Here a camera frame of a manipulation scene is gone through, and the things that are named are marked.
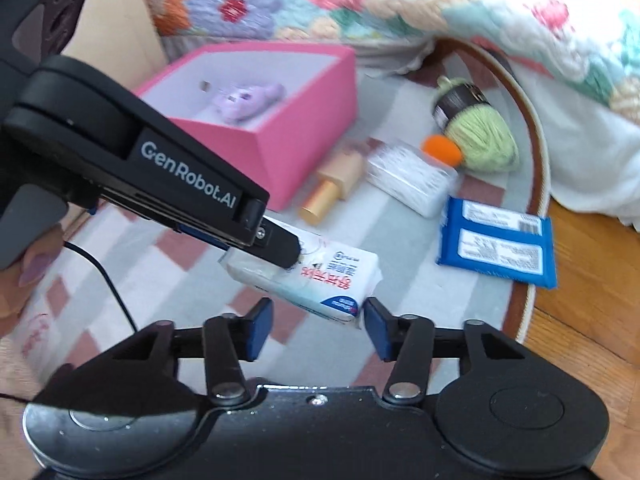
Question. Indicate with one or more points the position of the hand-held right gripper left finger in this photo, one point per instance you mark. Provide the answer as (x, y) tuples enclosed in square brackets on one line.
[(260, 327)]

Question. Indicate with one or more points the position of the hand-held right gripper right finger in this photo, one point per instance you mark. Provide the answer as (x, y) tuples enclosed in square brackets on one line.
[(377, 327)]

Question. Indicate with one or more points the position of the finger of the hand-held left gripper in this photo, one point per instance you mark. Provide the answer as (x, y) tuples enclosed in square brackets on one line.
[(280, 247)]

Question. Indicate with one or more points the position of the white tissue packet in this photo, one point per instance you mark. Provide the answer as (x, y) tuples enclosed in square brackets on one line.
[(340, 275)]

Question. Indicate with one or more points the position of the gold-capped cosmetic bottle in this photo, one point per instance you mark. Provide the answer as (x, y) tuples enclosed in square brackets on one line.
[(335, 180)]

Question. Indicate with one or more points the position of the pink cardboard box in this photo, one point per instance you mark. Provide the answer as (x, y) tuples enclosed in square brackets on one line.
[(295, 130)]

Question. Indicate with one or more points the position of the blue wet wipes packet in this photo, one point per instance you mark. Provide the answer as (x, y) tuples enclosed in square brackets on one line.
[(495, 245)]

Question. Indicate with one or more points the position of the clear plastic swab box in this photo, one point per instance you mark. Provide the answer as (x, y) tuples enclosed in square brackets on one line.
[(410, 175)]

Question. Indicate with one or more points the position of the person's left hand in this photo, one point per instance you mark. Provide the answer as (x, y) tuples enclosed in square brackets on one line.
[(35, 265)]

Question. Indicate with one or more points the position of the checked round rug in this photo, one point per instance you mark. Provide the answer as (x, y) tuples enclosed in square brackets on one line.
[(410, 280)]

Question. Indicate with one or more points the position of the beige wooden cabinet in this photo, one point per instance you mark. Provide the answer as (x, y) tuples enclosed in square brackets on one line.
[(120, 35)]

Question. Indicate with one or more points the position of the purple plush toy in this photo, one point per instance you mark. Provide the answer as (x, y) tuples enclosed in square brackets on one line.
[(245, 100)]

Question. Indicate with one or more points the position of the orange pompom ball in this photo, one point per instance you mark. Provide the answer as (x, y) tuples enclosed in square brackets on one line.
[(441, 150)]

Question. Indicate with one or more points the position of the green yarn ball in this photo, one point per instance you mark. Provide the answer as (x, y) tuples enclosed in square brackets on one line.
[(480, 135)]

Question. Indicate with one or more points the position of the pink fuzzy clothing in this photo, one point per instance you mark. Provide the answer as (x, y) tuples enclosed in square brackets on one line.
[(15, 410)]

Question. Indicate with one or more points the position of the white bed sheet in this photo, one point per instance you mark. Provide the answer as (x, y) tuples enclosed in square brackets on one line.
[(590, 160)]

